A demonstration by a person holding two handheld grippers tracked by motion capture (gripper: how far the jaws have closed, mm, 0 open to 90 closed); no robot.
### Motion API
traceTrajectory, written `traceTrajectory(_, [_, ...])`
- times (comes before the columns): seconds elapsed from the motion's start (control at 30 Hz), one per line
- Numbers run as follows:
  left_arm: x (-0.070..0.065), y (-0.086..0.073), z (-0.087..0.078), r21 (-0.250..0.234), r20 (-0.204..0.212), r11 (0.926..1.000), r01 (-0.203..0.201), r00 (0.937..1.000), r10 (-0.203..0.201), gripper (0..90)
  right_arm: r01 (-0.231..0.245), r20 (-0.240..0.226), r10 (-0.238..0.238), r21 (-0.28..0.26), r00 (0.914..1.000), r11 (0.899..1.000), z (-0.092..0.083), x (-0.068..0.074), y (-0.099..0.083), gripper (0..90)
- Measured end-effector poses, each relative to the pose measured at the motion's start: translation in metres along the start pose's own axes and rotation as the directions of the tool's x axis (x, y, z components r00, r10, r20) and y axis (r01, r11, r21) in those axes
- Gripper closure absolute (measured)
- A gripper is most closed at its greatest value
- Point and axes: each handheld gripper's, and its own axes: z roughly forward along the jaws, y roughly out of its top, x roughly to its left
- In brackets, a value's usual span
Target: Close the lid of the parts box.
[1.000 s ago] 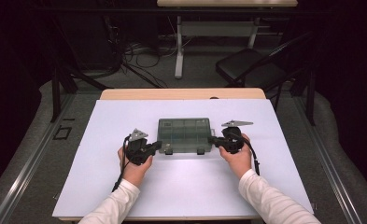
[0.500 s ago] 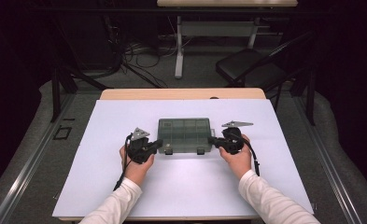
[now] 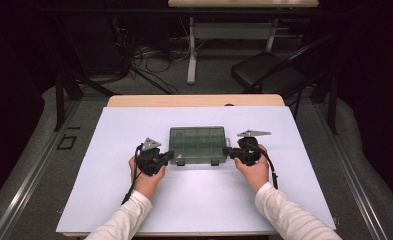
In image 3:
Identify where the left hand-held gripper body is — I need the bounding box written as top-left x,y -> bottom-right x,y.
135,136 -> 170,177

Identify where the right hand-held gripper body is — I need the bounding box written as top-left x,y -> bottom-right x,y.
232,129 -> 272,167

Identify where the clear grey compartment storage box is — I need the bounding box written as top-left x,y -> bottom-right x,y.
167,126 -> 232,167

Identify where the person's right hand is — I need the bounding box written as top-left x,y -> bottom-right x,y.
233,143 -> 271,194

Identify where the person's left hand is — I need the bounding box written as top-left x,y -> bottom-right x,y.
128,155 -> 168,201

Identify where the black folding chair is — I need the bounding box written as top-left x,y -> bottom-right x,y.
230,33 -> 338,119

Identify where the black metal stand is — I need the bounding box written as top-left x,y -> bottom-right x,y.
53,71 -> 118,132
310,73 -> 339,136

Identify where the white desk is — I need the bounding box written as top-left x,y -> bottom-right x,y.
167,0 -> 320,86

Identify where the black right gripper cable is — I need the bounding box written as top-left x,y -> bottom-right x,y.
247,141 -> 279,190

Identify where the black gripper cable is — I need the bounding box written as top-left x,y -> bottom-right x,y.
247,141 -> 279,190
120,143 -> 144,206

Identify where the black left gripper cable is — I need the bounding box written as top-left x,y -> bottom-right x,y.
120,143 -> 144,206

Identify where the bundle of floor cables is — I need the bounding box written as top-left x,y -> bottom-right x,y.
110,16 -> 205,96

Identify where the silver floor rail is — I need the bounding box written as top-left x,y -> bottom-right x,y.
0,99 -> 82,240
313,103 -> 390,240

